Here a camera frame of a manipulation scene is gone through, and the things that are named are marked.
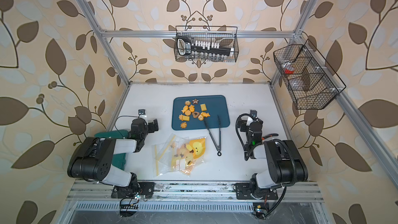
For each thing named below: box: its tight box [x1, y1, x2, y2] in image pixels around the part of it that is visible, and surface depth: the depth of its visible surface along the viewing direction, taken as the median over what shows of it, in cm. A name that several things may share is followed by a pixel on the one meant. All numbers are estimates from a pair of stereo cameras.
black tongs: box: [203, 115, 222, 157], surface depth 93 cm
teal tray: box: [171, 94, 231, 131], surface depth 104 cm
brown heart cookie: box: [191, 111, 201, 119], surface depth 104 cm
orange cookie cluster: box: [178, 100, 196, 122], surface depth 104 cm
